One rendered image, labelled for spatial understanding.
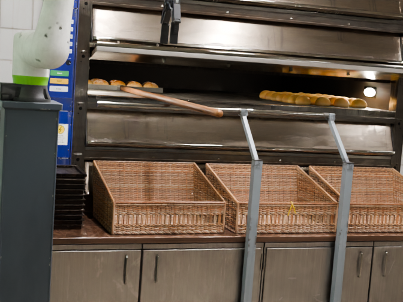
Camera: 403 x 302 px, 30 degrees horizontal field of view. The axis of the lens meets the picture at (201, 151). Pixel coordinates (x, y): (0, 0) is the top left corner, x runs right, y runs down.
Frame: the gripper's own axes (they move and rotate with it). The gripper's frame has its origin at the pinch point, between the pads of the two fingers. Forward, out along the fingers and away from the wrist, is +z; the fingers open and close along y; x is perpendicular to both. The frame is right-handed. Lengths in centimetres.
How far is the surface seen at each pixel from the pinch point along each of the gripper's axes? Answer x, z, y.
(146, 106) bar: 10, 30, -65
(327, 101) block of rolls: 131, 22, -120
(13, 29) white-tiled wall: -50, 0, -102
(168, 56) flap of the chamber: 25, 6, -89
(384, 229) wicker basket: 138, 83, -55
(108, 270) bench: -5, 103, -47
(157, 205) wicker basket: 16, 74, -52
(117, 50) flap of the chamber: -2, 5, -88
